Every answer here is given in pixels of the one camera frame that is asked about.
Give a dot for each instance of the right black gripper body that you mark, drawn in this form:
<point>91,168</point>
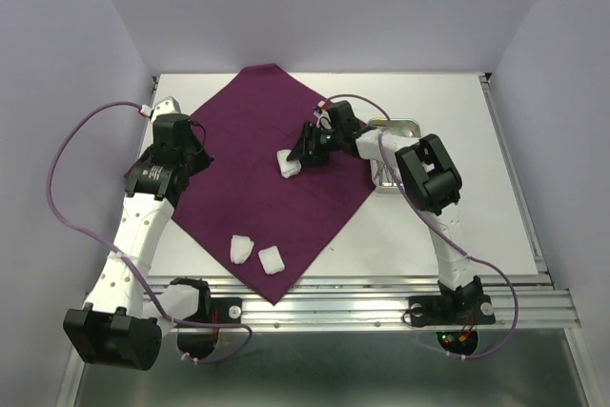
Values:
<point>321,142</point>

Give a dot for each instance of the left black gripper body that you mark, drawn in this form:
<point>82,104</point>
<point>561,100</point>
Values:
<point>195,156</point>

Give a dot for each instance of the white gauze pad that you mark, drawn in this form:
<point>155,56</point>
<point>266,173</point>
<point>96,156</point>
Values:
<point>288,168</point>
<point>271,260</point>
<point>241,249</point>

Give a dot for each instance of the stainless steel tray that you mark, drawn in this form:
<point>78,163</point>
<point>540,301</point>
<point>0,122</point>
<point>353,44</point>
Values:
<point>386,177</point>

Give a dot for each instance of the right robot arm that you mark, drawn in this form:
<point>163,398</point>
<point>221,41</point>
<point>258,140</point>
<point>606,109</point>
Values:
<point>430,182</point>

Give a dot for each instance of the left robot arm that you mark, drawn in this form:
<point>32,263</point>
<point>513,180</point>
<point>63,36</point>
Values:
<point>120,324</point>

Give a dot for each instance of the purple cloth drape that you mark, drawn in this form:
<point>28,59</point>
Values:
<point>260,112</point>

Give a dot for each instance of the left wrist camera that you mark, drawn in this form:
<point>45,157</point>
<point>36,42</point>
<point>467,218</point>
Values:
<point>166,106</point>

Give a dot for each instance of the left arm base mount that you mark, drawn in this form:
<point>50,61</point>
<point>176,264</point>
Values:
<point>205,345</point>

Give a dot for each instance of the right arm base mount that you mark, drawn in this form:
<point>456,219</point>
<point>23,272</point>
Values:
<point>457,332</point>

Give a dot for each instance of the aluminium rail frame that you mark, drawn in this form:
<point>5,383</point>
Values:
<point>336,338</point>

